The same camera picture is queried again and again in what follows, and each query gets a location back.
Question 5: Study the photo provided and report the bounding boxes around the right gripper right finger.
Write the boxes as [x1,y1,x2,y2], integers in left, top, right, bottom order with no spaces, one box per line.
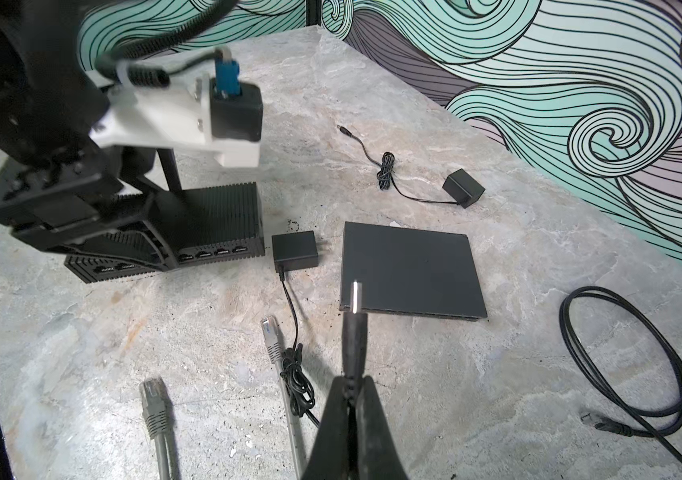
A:
[349,376,408,480]

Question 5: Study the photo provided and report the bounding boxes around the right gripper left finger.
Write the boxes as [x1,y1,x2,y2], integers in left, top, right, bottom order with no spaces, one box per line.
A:
[302,377,351,480]

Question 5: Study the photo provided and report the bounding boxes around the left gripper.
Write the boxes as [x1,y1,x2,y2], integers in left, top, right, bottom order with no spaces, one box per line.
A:
[0,147,183,270]

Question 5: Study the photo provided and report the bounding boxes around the ribbed black network switch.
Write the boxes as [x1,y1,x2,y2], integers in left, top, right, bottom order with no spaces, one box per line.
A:
[65,182,265,283]

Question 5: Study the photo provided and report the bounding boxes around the black power adapter cable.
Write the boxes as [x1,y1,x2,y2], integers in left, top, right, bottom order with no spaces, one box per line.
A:
[337,124,487,209]
[271,230,370,430]

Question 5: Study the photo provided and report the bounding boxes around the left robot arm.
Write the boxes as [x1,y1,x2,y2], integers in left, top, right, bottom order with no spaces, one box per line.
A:
[0,1,263,282]

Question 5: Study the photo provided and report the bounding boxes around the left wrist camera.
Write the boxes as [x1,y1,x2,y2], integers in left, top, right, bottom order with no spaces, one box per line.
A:
[90,47,263,168]

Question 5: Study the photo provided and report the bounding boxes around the upper grey ethernet cable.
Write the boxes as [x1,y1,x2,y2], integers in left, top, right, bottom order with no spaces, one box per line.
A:
[260,314,309,480]

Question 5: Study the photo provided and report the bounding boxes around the grey ethernet cable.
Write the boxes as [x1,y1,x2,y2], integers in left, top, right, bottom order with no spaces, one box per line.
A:
[139,377,181,480]
[260,314,309,480]

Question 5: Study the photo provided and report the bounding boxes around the lower grey ethernet cable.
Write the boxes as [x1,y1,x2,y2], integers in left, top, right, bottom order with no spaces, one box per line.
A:
[139,377,181,480]

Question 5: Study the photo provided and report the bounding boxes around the coiled black cable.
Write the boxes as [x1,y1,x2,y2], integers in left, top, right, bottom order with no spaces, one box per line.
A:
[558,285,682,480]

